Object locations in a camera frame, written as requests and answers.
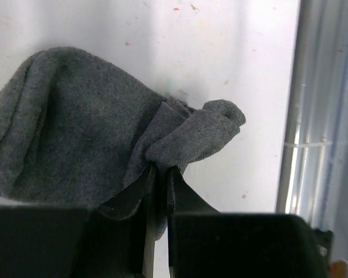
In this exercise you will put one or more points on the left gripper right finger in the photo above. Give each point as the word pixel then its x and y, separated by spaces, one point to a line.
pixel 204 242

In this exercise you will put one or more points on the aluminium frame rail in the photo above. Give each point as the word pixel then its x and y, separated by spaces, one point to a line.
pixel 316 136

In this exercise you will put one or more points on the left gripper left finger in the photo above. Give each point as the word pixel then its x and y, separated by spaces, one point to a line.
pixel 117 239

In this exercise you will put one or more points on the grey sock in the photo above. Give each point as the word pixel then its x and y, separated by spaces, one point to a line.
pixel 76 129

